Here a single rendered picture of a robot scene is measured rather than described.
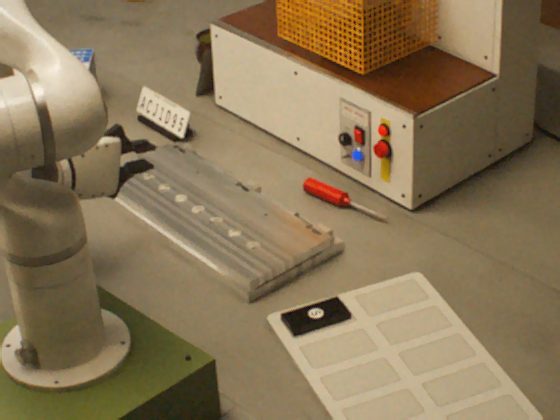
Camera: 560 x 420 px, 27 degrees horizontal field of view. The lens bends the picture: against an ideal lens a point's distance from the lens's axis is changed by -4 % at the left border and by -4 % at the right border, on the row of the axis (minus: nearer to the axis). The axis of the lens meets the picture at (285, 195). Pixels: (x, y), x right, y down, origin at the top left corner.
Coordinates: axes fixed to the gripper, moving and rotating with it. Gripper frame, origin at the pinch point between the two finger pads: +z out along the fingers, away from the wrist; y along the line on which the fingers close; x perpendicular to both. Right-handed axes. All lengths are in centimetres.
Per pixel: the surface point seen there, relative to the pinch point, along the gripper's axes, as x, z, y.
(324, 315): 34.5, 11.7, 14.9
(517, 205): 34, 59, 6
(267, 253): 18.1, 13.8, 12.4
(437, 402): 60, 11, 16
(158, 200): -7.1, 10.4, 13.2
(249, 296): 22.0, 7.4, 16.7
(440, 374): 56, 15, 15
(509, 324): 55, 32, 12
